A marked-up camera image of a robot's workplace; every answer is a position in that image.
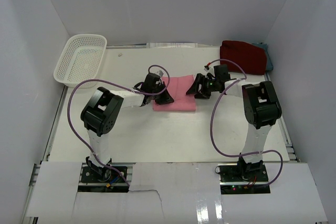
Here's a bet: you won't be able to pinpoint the pink t shirt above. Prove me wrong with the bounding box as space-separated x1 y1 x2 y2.
153 75 196 112

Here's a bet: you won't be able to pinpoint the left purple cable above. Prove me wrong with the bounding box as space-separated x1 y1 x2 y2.
67 65 170 187

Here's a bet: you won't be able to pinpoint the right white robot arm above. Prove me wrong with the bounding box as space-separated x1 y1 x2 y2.
186 64 282 182

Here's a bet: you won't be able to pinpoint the folded dark red t shirt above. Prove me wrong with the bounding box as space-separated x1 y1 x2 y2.
219 40 267 76

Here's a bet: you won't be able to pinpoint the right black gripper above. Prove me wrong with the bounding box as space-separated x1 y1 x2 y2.
186 74 219 100

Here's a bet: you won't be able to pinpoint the papers at back edge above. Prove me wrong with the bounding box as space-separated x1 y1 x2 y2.
146 42 198 48

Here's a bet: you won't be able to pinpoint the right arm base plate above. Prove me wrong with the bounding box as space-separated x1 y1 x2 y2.
215 164 271 195

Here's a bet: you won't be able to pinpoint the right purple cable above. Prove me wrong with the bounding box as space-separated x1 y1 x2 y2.
204 59 284 188

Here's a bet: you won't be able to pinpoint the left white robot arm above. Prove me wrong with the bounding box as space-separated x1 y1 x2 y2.
80 73 174 182

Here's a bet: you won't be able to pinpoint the purple cable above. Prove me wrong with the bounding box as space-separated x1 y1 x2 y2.
204 59 284 188
67 65 170 187

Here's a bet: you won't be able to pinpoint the folded teal t shirt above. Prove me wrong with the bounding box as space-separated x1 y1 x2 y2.
252 43 274 71

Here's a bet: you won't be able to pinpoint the white plastic mesh basket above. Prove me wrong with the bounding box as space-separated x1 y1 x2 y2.
54 34 107 88

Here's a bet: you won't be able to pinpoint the white paper sheet front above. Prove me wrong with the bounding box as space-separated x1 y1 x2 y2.
26 162 327 223

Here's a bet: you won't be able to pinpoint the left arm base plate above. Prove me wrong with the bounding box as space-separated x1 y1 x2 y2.
78 166 129 193

